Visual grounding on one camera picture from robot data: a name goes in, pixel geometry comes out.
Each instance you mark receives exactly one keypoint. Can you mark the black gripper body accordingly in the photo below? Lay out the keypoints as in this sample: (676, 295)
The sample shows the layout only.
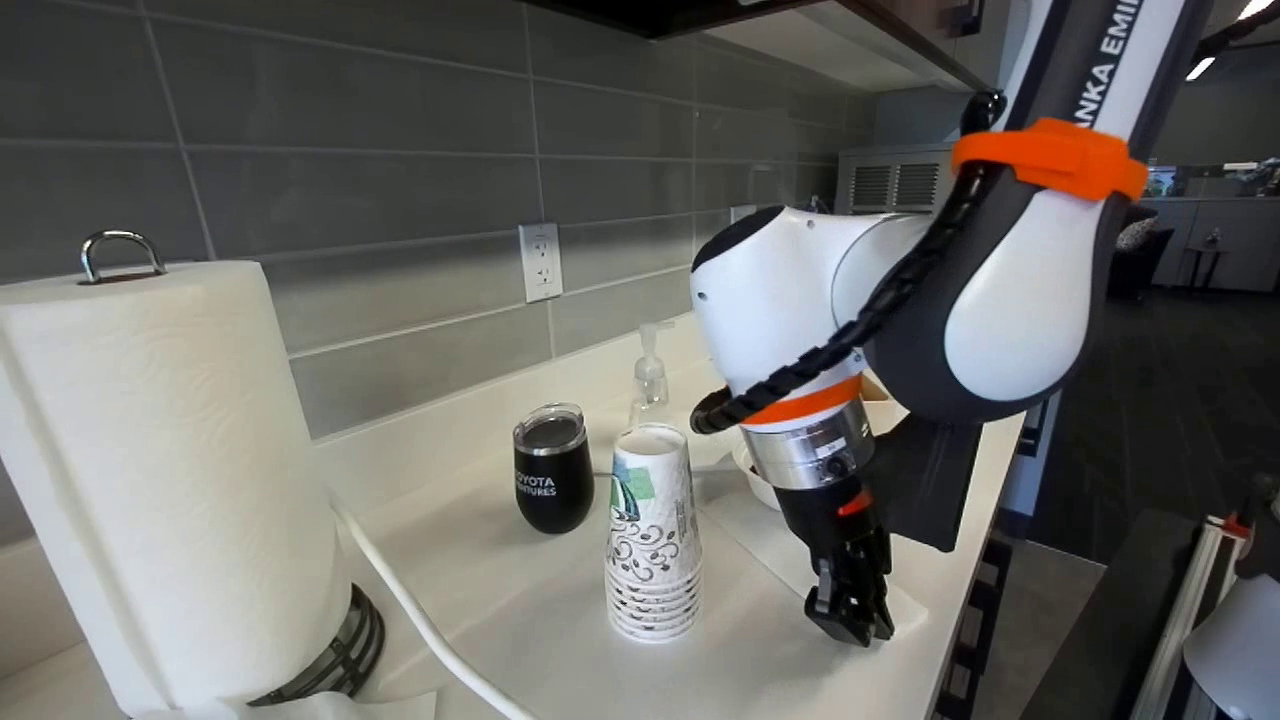
(833, 524)

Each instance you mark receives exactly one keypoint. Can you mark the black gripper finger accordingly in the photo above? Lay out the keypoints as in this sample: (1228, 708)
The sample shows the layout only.
(831, 607)
(878, 607)

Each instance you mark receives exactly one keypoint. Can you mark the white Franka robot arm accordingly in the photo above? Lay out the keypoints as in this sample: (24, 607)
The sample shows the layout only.
(773, 295)

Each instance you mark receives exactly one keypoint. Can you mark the printed paper cup stack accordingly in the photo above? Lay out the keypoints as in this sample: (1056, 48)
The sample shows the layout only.
(653, 544)

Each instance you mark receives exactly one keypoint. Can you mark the clear soap dispenser bottle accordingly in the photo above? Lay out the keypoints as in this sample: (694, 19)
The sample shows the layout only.
(651, 380)

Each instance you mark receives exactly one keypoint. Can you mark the black tumbler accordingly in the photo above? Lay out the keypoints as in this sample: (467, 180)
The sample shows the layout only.
(555, 474)

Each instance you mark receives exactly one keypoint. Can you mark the white pole with red band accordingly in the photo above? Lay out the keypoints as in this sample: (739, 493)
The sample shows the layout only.
(1184, 614)

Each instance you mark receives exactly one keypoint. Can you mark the white dome shaped object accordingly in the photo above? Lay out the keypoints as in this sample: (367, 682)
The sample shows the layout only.
(1243, 654)

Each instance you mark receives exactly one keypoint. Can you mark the black chair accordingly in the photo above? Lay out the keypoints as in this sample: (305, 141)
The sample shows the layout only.
(1135, 261)

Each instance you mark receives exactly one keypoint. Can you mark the background white counter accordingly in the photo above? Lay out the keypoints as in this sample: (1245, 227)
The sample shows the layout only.
(1227, 246)

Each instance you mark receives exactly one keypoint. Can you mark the metal paper towel holder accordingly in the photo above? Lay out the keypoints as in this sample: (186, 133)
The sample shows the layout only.
(333, 654)

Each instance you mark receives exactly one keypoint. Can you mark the white paper towel roll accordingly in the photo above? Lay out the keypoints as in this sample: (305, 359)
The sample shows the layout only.
(175, 493)

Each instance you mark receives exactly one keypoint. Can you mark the white single wall outlet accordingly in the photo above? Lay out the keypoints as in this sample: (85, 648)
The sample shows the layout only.
(541, 261)

